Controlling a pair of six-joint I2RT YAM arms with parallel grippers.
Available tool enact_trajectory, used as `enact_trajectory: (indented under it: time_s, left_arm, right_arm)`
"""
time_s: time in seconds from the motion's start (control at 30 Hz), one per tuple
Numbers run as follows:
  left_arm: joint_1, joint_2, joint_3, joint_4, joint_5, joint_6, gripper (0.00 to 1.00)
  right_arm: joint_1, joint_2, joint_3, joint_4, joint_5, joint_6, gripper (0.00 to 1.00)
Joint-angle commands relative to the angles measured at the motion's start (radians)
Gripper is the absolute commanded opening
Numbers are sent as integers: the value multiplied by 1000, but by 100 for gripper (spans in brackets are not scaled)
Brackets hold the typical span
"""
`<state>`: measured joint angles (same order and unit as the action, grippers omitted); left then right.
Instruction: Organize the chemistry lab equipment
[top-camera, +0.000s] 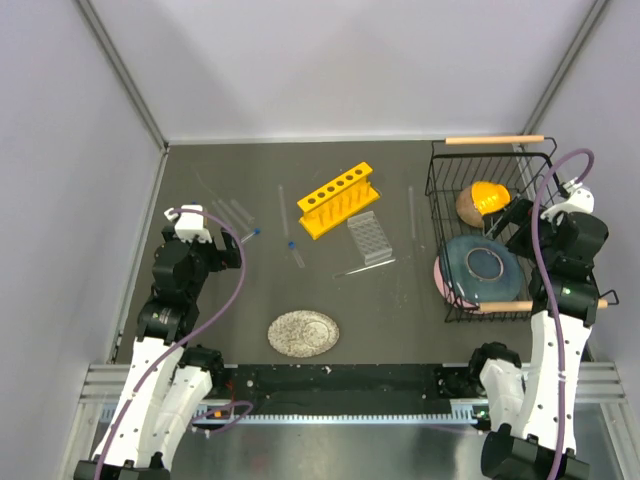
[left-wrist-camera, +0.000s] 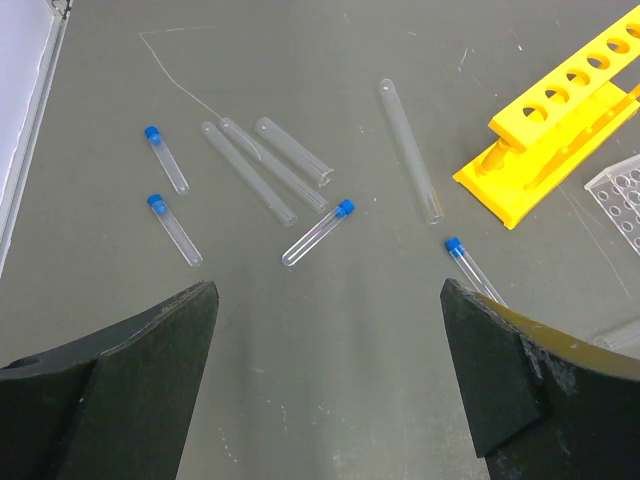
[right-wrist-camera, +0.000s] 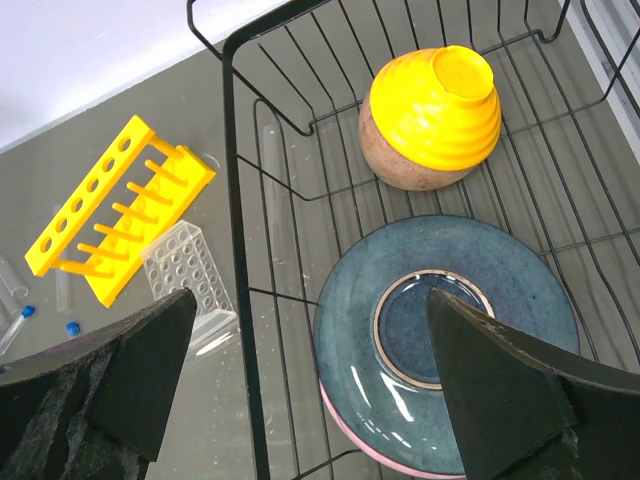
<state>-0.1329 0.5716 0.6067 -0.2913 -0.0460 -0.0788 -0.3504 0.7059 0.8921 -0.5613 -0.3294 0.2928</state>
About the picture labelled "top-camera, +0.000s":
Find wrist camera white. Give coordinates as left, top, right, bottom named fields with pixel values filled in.
left=164, top=204, right=212, bottom=244
left=540, top=177, right=594, bottom=225

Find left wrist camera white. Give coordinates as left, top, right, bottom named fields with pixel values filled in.
left=164, top=204, right=212, bottom=244

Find yellow test tube rack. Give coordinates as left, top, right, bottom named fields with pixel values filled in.
left=297, top=162, right=380, bottom=240

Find clear acrylic tube rack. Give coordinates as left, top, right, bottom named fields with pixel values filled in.
left=347, top=211, right=393, bottom=265

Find black wire basket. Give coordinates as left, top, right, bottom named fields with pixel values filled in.
left=425, top=140, right=618, bottom=323

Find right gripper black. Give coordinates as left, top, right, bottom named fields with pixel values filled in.
left=483, top=193, right=564, bottom=266

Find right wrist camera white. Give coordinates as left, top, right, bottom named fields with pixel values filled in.
left=540, top=177, right=594, bottom=225

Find grey cable duct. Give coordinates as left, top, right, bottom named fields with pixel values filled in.
left=99, top=399, right=491, bottom=426

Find long glass tube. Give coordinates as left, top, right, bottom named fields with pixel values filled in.
left=278, top=184, right=290, bottom=239
left=332, top=257, right=396, bottom=279
left=407, top=185, right=417, bottom=241

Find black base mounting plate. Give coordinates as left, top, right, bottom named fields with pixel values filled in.
left=206, top=364, right=484, bottom=416

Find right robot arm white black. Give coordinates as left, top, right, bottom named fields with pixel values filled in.
left=466, top=189, right=609, bottom=479

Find pink plate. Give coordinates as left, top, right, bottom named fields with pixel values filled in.
left=433, top=257, right=481, bottom=315

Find speckled ceramic plate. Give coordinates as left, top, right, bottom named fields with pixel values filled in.
left=267, top=310, right=340, bottom=359

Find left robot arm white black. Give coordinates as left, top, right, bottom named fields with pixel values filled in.
left=73, top=225, right=242, bottom=479

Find short tube blue cap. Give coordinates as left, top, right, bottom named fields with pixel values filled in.
left=241, top=228, right=261, bottom=244
left=288, top=241, right=305, bottom=268

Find blue ceramic plate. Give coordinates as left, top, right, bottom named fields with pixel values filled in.
left=439, top=235, right=523, bottom=306

